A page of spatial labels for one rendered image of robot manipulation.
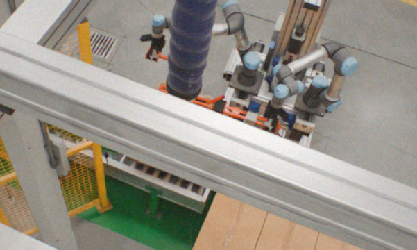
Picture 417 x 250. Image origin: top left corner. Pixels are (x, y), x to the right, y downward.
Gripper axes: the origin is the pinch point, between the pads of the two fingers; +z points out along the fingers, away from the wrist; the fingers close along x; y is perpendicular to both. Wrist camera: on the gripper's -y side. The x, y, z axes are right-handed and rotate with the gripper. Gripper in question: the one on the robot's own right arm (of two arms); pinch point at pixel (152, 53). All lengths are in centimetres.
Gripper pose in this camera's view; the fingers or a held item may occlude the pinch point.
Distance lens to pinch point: 355.2
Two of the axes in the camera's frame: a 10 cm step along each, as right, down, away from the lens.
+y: 9.5, 3.1, -0.8
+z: -1.1, 5.6, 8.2
